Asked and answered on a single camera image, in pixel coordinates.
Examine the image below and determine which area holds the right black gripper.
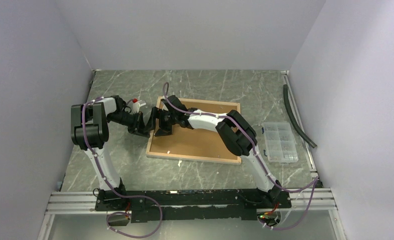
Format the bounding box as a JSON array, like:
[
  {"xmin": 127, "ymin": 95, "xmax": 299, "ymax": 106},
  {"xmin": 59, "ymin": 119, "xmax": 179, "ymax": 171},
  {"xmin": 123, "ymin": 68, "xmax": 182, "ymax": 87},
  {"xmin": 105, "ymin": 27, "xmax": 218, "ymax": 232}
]
[{"xmin": 143, "ymin": 107, "xmax": 178, "ymax": 137}]

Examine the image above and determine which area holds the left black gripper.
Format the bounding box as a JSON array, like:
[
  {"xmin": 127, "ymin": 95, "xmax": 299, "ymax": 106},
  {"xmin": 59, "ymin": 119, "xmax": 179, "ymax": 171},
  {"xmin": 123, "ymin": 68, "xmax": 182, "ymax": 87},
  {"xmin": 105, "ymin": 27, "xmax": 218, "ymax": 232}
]
[{"xmin": 108, "ymin": 111, "xmax": 150, "ymax": 138}]

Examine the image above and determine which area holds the wooden picture frame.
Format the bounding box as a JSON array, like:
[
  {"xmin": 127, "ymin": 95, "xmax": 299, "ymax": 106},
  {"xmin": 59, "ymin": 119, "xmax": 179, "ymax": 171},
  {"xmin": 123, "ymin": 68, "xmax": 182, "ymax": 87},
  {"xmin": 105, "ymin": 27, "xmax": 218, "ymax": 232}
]
[{"xmin": 145, "ymin": 96, "xmax": 242, "ymax": 166}]

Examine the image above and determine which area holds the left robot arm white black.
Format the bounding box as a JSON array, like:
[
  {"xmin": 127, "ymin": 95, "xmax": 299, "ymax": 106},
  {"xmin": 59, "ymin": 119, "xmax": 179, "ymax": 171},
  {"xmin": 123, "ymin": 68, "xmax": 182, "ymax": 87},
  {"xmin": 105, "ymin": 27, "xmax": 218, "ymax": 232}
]
[{"xmin": 70, "ymin": 95, "xmax": 149, "ymax": 210}]

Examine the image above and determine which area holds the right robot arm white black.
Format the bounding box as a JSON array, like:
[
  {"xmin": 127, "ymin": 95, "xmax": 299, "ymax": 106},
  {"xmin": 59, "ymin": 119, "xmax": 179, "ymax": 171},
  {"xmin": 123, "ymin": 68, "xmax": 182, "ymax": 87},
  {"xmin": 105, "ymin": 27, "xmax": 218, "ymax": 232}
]
[{"xmin": 144, "ymin": 95, "xmax": 281, "ymax": 208}]

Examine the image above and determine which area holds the clear plastic parts box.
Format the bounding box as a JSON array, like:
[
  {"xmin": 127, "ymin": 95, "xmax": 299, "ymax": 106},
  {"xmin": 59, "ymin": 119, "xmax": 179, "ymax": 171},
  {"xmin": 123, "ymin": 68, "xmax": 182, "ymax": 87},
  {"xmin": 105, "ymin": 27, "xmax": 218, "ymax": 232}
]
[{"xmin": 262, "ymin": 122, "xmax": 299, "ymax": 164}]

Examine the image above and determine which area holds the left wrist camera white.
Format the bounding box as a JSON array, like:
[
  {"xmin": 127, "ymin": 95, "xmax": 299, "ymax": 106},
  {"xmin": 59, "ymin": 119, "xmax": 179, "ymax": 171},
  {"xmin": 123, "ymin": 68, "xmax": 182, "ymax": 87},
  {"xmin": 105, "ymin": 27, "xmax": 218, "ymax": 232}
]
[{"xmin": 131, "ymin": 98, "xmax": 146, "ymax": 114}]

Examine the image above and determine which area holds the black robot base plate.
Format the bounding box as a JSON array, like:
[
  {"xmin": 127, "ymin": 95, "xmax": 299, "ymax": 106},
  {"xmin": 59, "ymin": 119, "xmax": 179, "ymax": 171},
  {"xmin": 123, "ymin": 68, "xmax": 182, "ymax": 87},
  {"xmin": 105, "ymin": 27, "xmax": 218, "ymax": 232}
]
[{"xmin": 95, "ymin": 188, "xmax": 292, "ymax": 223}]

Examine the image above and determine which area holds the black corrugated hose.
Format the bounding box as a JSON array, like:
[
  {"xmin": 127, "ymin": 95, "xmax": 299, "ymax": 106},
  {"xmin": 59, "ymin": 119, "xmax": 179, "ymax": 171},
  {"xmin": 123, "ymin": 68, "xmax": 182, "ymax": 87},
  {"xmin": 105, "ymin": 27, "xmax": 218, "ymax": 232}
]
[{"xmin": 283, "ymin": 83, "xmax": 318, "ymax": 149}]

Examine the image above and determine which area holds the aluminium rail frame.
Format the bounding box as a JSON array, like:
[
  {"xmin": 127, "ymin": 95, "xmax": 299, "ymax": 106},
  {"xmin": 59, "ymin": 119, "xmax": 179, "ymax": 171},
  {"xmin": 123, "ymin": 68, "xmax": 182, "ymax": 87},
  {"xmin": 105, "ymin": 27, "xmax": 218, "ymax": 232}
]
[{"xmin": 38, "ymin": 82, "xmax": 345, "ymax": 240}]

